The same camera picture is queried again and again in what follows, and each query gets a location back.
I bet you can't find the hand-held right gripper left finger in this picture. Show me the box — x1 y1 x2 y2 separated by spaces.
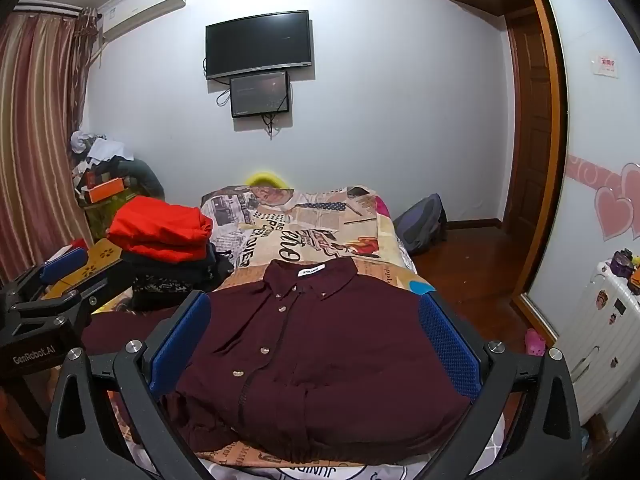
45 290 213 480

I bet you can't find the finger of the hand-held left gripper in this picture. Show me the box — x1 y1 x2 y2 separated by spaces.
0 247 88 306
30 260 136 331

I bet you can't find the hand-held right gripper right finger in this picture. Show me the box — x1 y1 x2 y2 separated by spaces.
417 291 586 480

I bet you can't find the maroon button shirt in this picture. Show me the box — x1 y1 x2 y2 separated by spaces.
82 257 473 466

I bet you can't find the wooden stool with flower cutouts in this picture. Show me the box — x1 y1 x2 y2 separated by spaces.
42 238 126 301

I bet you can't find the black patterned folded garment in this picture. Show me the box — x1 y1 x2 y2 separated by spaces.
131 271 221 312

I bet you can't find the green box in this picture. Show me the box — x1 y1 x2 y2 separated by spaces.
82 195 133 241

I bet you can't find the red folded garment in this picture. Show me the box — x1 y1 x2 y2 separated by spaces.
106 197 213 263

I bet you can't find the navy folded garment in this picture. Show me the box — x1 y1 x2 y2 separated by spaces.
122 244 235 283

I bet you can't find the orange box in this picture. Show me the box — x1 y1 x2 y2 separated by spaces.
82 177 126 204

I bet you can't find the pink shoe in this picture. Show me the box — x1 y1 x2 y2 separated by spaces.
524 329 547 357

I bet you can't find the pile of clutter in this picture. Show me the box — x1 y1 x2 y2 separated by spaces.
70 130 166 211

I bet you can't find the grey backpack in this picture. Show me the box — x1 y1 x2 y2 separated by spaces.
392 194 448 256

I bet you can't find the striped brown curtain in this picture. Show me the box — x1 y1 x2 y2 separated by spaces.
0 5 103 281

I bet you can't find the white cabinet with stickers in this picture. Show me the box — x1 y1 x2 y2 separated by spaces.
555 260 640 413

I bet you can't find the newspaper printed blanket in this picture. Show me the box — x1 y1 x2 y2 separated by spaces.
82 182 506 480

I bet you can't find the yellow pillow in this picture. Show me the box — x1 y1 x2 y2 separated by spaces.
246 171 286 189

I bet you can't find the purple jar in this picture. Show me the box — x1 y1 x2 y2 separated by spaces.
611 249 636 278

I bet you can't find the wooden door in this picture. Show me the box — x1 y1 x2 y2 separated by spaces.
505 15 557 241

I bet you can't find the white air conditioner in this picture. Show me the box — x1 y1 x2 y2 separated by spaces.
97 0 188 41

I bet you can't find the pink heart wall sticker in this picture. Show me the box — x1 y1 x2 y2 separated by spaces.
565 155 640 241

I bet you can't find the black television cable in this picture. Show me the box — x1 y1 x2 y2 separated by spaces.
202 57 233 108

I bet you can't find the small wall monitor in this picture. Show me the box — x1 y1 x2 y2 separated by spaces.
230 71 291 119

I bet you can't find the wall television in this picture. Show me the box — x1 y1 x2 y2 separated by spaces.
205 10 314 81

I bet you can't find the small wall sign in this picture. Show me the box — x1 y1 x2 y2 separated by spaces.
592 52 621 78

